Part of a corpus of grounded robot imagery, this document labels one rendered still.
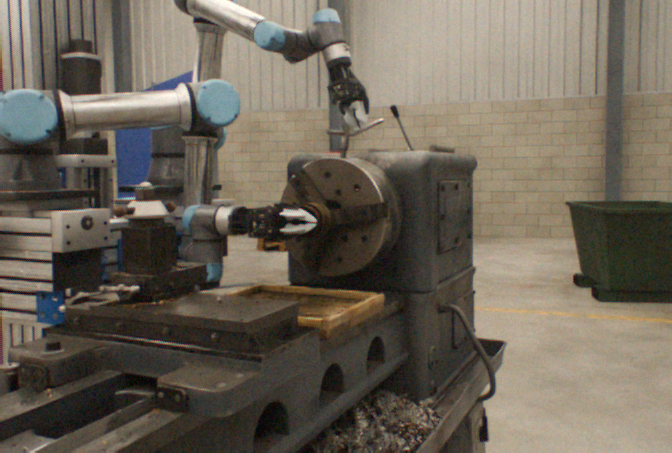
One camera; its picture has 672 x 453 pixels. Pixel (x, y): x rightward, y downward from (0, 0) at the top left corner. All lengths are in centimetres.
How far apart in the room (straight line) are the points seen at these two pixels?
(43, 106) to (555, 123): 1048
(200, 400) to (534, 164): 1076
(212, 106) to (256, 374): 79
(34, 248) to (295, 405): 71
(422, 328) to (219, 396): 94
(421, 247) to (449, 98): 1012
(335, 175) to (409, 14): 1063
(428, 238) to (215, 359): 86
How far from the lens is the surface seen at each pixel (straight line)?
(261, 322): 103
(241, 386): 94
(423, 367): 179
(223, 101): 159
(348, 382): 145
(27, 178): 165
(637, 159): 1157
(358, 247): 161
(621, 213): 588
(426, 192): 171
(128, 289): 116
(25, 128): 151
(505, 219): 1157
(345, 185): 162
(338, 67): 182
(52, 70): 195
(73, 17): 203
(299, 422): 127
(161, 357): 110
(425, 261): 173
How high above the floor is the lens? 120
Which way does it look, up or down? 3 degrees down
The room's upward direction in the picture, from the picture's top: 1 degrees counter-clockwise
